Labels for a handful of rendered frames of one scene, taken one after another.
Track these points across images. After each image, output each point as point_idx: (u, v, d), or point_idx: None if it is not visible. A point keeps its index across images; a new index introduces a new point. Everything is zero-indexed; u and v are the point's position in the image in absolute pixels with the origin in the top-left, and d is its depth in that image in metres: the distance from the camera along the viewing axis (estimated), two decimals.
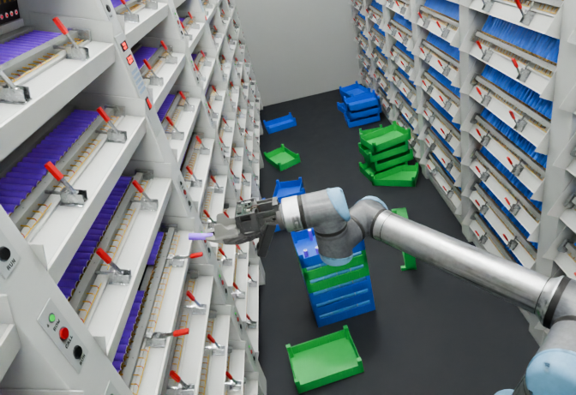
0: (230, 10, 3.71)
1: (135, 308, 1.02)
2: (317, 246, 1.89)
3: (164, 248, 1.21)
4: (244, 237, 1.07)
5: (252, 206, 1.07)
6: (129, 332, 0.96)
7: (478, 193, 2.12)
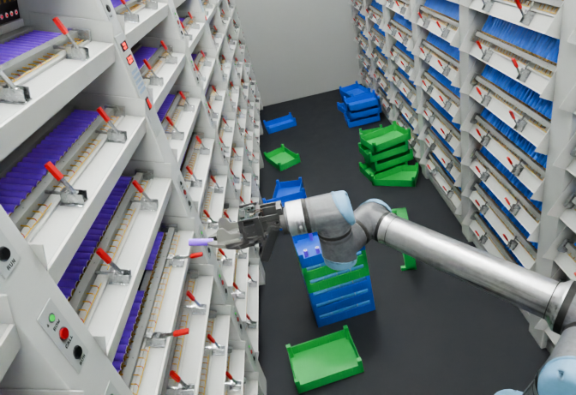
0: (230, 10, 3.71)
1: (135, 308, 1.02)
2: (317, 246, 1.89)
3: (164, 248, 1.21)
4: (248, 242, 1.05)
5: (255, 210, 1.04)
6: (129, 332, 0.96)
7: (478, 193, 2.12)
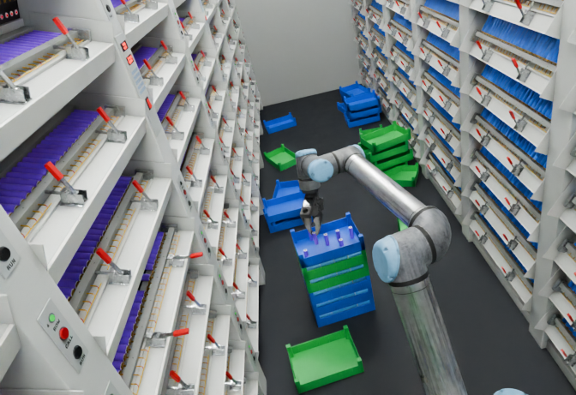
0: (230, 10, 3.71)
1: (135, 308, 1.02)
2: (314, 231, 1.84)
3: (164, 248, 1.21)
4: None
5: None
6: (129, 332, 0.96)
7: (478, 193, 2.12)
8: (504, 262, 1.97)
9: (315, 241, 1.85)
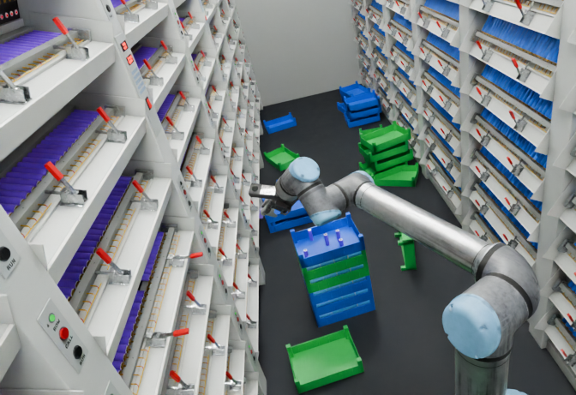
0: (230, 10, 3.71)
1: (135, 308, 1.02)
2: (150, 272, 1.13)
3: (164, 248, 1.21)
4: None
5: None
6: (129, 332, 0.96)
7: (478, 193, 2.12)
8: None
9: None
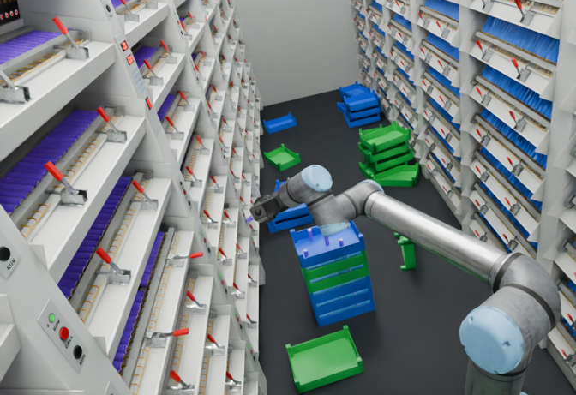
0: (230, 10, 3.71)
1: (135, 308, 1.02)
2: (150, 272, 1.13)
3: (164, 248, 1.21)
4: (263, 196, 1.45)
5: None
6: (129, 332, 0.96)
7: (478, 193, 2.12)
8: None
9: None
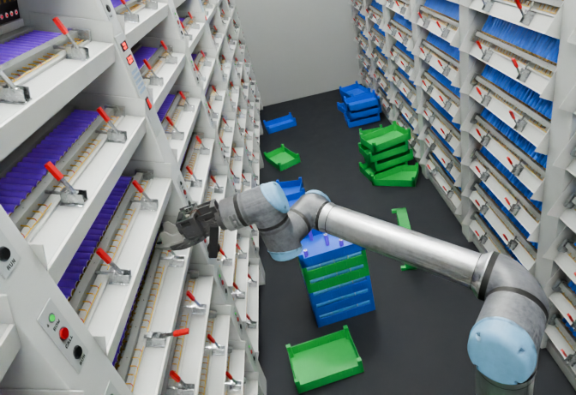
0: (230, 10, 3.71)
1: None
2: (144, 272, 1.13)
3: (156, 247, 1.21)
4: (189, 242, 1.11)
5: (191, 211, 1.10)
6: (122, 332, 0.95)
7: (478, 193, 2.12)
8: None
9: None
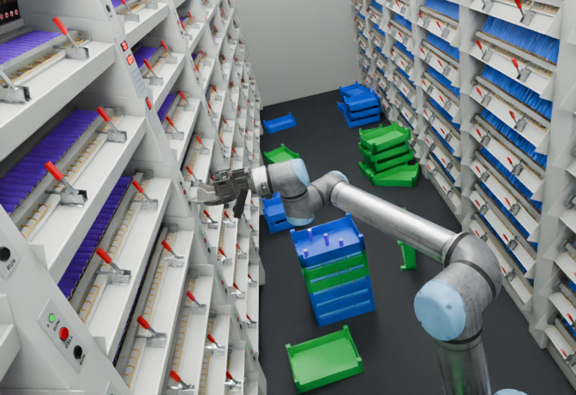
0: (230, 10, 3.71)
1: None
2: (144, 272, 1.13)
3: (157, 247, 1.21)
4: (221, 200, 1.29)
5: (228, 174, 1.29)
6: (122, 332, 0.95)
7: (478, 193, 2.12)
8: (504, 262, 1.97)
9: None
